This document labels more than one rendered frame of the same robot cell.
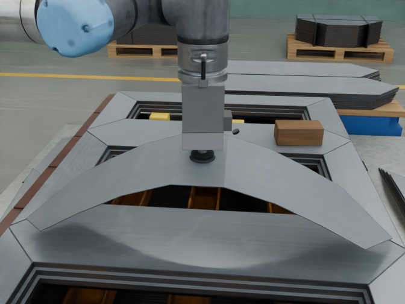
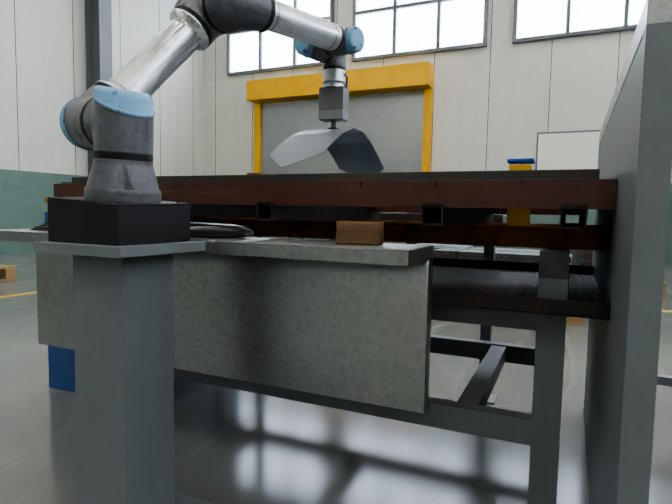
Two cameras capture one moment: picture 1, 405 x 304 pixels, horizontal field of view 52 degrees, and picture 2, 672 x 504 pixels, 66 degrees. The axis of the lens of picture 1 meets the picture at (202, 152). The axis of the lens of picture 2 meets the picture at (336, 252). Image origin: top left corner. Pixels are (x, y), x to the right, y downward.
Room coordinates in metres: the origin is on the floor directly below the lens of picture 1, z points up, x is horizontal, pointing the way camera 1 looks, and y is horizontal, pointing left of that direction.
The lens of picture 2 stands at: (0.03, 1.63, 0.75)
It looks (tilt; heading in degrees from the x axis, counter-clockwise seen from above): 4 degrees down; 289
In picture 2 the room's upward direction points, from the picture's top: 1 degrees clockwise
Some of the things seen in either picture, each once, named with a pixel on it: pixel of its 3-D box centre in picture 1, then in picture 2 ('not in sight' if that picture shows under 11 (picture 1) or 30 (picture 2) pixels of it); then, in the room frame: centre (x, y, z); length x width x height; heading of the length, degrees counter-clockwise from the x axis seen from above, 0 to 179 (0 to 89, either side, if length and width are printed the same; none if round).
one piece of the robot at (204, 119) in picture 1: (210, 105); (335, 103); (0.61, -0.01, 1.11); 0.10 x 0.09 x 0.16; 91
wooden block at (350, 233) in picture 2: not in sight; (360, 233); (0.36, 0.52, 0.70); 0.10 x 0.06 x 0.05; 6
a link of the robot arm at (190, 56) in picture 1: (202, 55); (335, 78); (0.61, 0.00, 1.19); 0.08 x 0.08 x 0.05
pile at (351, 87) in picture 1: (287, 82); not in sight; (1.61, -0.34, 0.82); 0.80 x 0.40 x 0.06; 85
